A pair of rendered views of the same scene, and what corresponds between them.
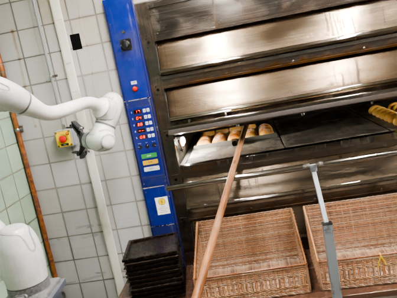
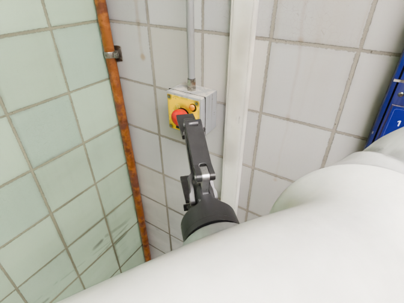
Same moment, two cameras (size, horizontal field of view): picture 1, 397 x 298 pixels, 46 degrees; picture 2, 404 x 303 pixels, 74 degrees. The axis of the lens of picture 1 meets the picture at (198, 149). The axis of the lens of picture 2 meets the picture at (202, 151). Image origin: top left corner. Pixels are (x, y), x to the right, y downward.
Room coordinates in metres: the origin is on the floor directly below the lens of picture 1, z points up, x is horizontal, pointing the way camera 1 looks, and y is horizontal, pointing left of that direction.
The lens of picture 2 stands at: (2.11, 0.45, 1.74)
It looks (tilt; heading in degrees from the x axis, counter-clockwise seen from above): 34 degrees down; 25
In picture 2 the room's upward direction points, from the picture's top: straight up
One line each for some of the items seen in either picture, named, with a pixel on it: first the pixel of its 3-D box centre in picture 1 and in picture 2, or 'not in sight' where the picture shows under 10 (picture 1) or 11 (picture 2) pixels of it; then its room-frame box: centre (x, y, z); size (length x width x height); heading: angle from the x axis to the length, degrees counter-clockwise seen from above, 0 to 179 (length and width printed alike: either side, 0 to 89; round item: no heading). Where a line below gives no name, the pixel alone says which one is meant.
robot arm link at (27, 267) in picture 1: (18, 253); not in sight; (1.67, 0.74, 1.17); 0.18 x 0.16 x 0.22; 61
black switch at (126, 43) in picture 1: (124, 40); not in sight; (2.57, 0.28, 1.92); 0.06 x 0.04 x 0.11; 83
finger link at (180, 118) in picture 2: not in sight; (188, 125); (2.45, 0.64, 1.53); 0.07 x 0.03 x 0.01; 38
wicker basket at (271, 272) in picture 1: (248, 253); not in sight; (2.30, -0.16, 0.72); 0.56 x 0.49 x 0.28; 84
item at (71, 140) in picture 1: (65, 138); (191, 109); (2.64, 0.73, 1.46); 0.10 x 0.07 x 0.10; 83
